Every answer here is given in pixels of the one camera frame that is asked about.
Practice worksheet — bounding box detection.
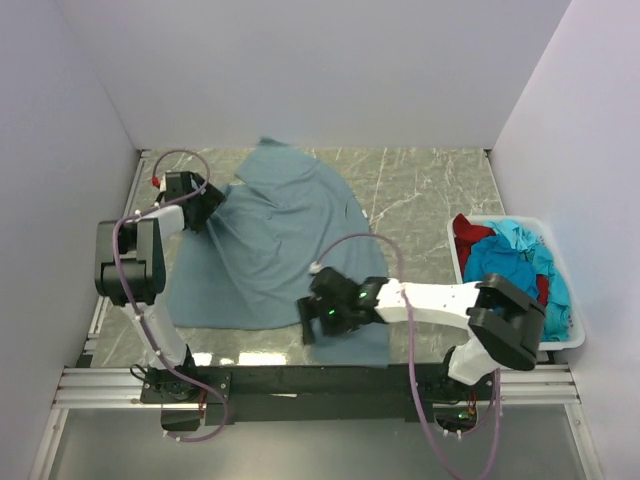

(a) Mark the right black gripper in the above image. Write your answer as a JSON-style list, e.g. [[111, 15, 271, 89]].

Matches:
[[296, 294, 360, 345]]

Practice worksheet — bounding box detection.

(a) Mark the grey blue t shirt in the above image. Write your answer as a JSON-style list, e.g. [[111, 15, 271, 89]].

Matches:
[[167, 138, 388, 350]]

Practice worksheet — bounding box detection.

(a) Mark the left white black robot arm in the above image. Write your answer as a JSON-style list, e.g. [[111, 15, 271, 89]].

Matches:
[[94, 171, 225, 402]]

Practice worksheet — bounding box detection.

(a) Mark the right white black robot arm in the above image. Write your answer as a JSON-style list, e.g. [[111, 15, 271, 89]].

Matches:
[[296, 267, 546, 399]]

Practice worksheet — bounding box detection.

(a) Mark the black base crossbar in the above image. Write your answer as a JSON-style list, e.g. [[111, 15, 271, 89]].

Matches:
[[139, 363, 501, 426]]

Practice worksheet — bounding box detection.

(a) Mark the bright blue t shirt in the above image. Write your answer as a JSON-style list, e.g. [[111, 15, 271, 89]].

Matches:
[[452, 214, 571, 342]]

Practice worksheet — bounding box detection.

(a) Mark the white plastic laundry basket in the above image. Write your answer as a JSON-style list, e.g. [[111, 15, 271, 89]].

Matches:
[[447, 214, 585, 351]]

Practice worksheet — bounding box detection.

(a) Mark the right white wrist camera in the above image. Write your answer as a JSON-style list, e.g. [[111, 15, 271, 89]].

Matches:
[[309, 262, 323, 275]]

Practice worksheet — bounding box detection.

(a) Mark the aluminium frame rail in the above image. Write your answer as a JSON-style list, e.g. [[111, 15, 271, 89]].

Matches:
[[53, 364, 581, 409]]

